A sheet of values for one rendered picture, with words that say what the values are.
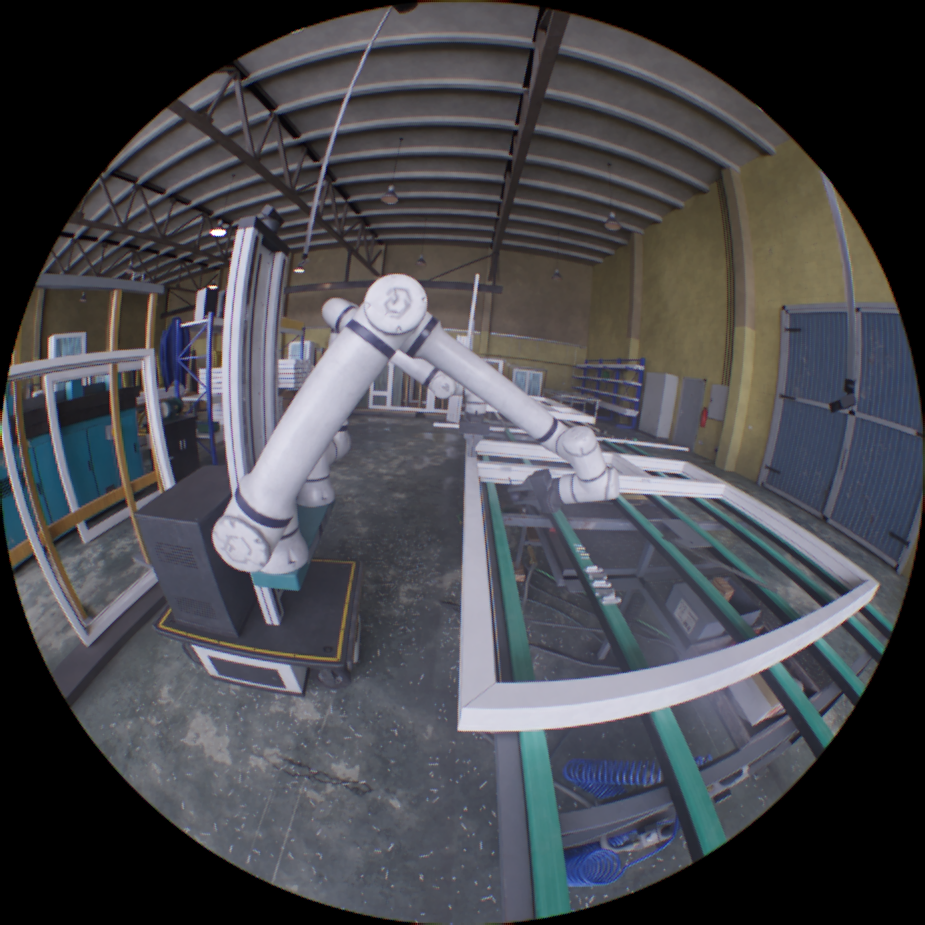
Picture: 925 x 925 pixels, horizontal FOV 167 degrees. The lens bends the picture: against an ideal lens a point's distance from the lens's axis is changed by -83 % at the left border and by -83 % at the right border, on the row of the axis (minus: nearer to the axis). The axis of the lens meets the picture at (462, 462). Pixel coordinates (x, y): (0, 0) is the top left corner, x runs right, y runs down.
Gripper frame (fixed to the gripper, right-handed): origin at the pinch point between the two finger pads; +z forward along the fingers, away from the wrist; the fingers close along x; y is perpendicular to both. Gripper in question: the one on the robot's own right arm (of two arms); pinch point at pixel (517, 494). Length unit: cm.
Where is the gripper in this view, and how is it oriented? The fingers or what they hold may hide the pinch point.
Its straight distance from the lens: 104.1
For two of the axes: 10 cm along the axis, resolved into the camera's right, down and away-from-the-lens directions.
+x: -4.2, -8.7, -2.6
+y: 5.6, -4.7, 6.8
